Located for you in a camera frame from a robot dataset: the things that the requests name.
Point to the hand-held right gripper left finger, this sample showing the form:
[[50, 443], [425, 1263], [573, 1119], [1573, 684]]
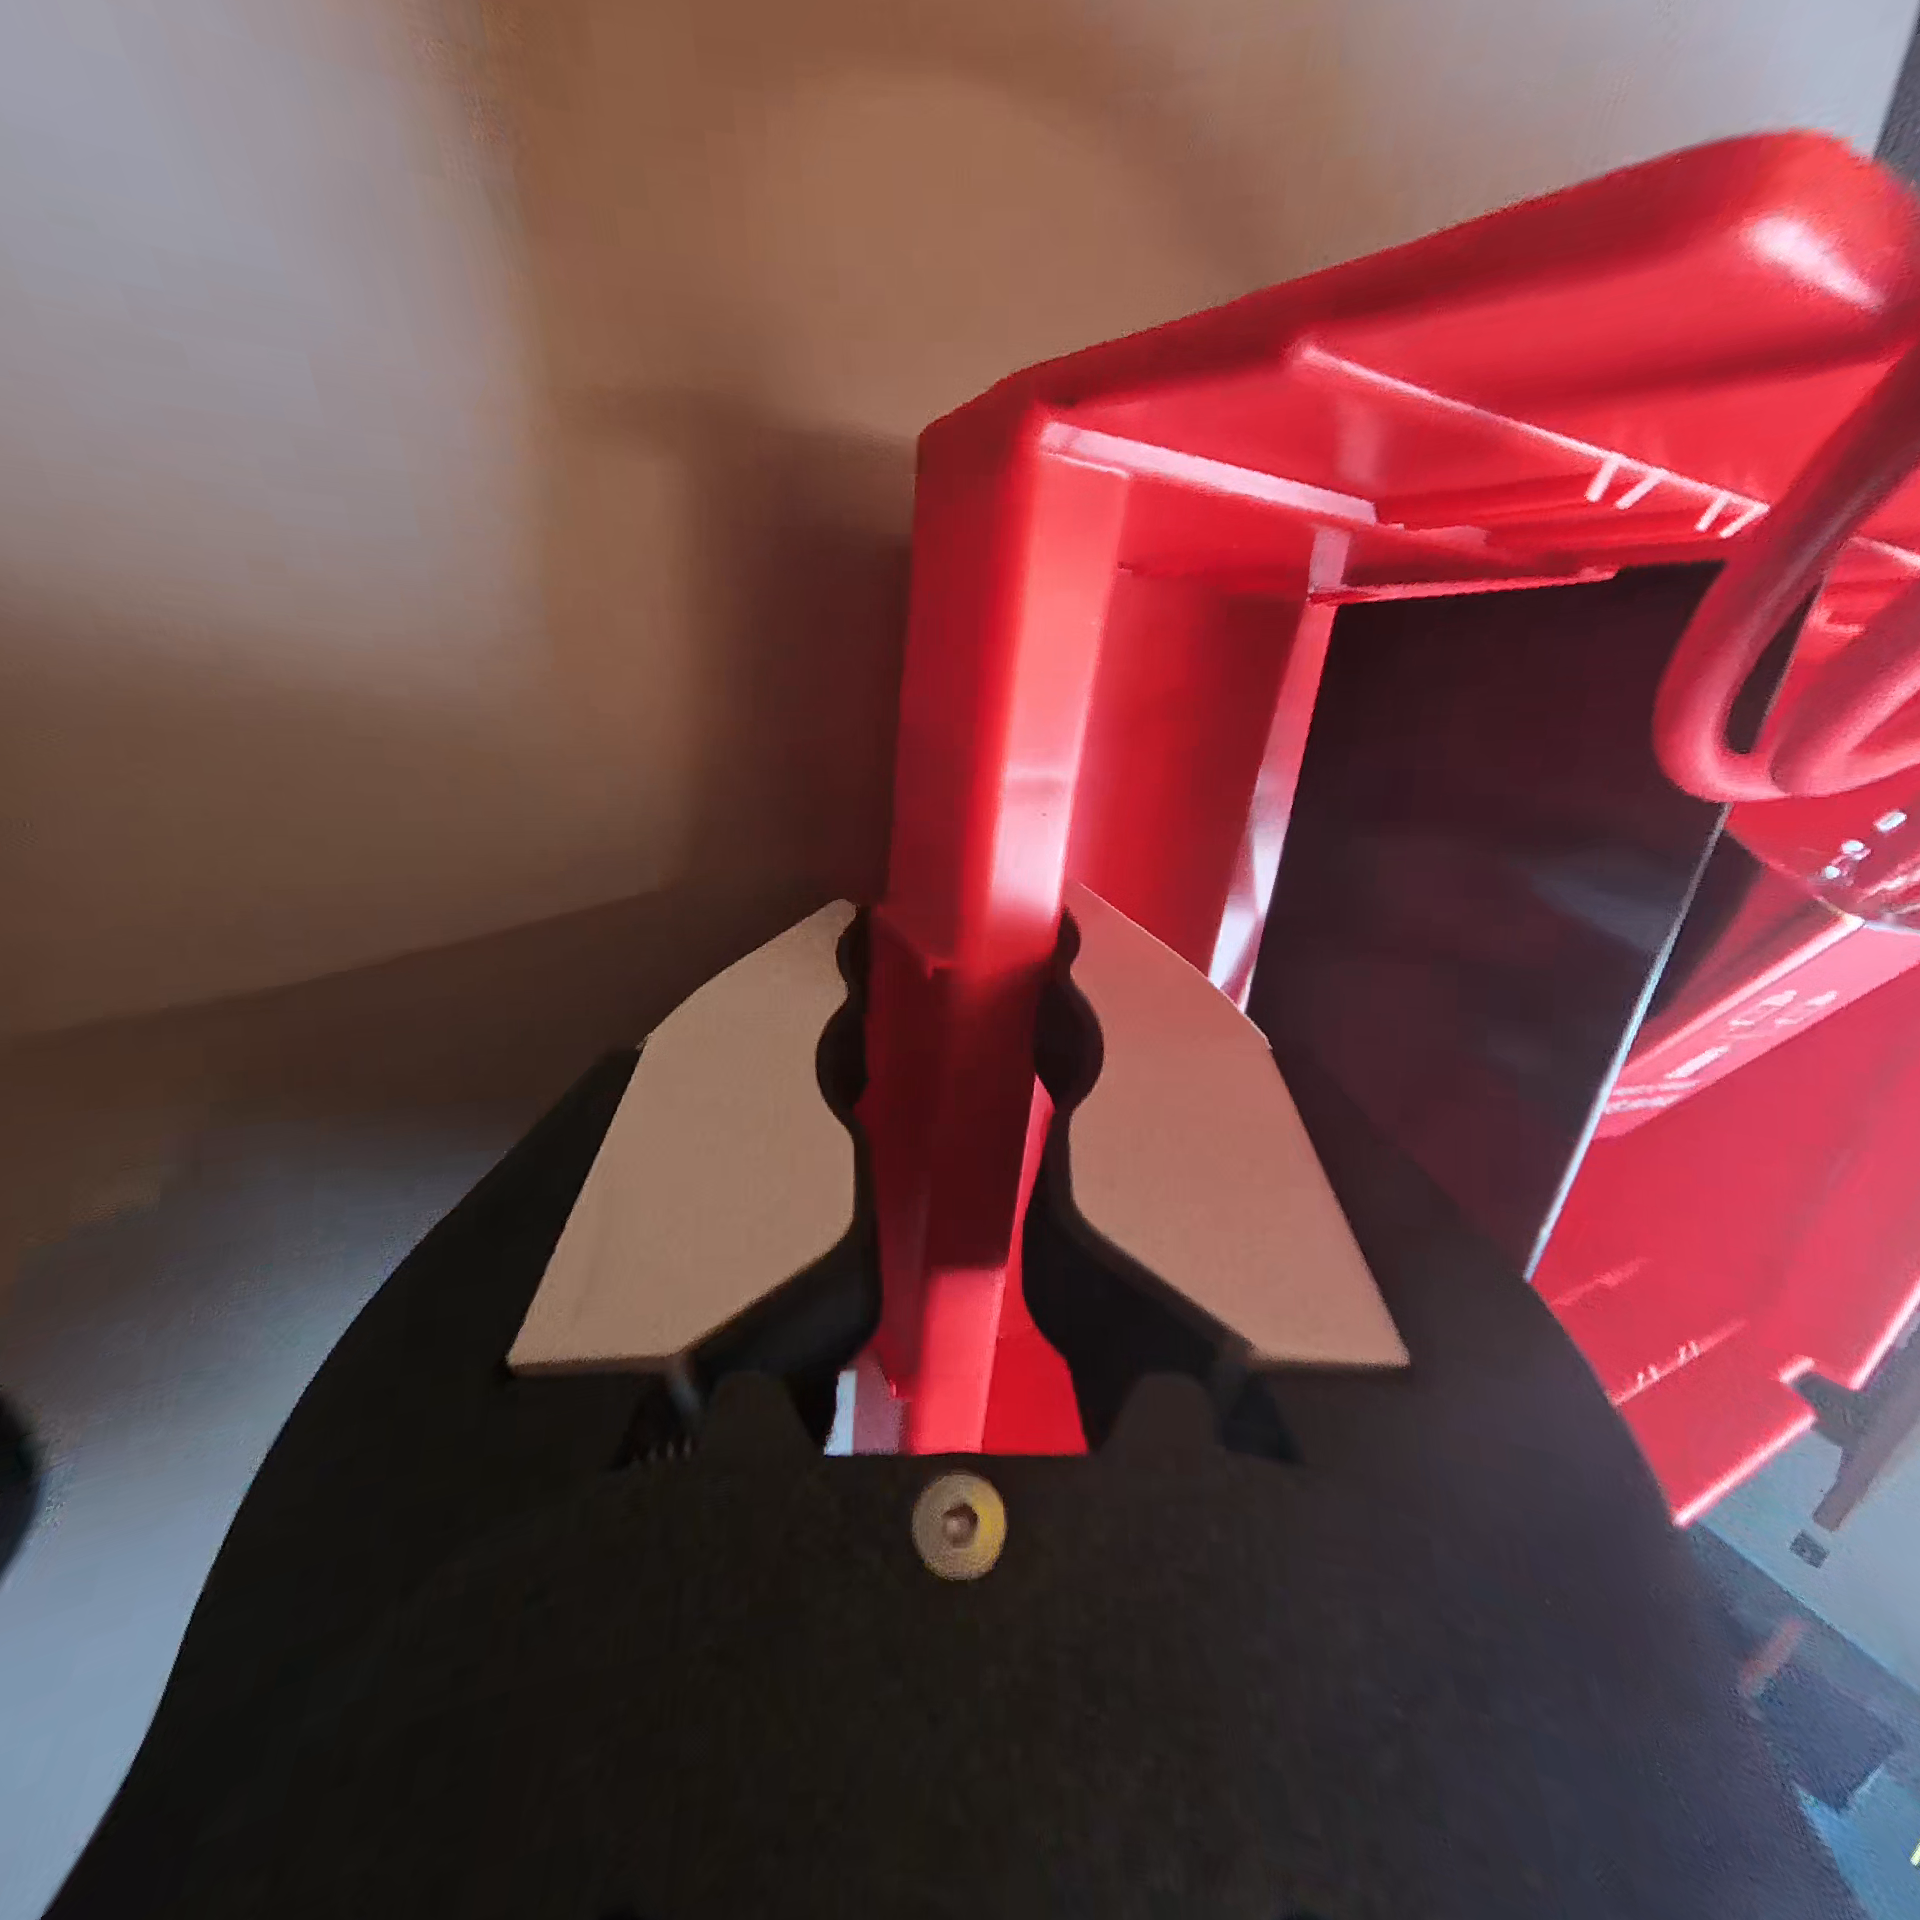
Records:
[[720, 1185]]

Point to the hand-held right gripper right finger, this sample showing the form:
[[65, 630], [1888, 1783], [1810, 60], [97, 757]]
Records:
[[1200, 1185]]

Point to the red plastic bin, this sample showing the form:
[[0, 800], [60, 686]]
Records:
[[1050, 675]]

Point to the black bin divider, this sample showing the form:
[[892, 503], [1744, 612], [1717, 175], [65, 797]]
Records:
[[1469, 932]]

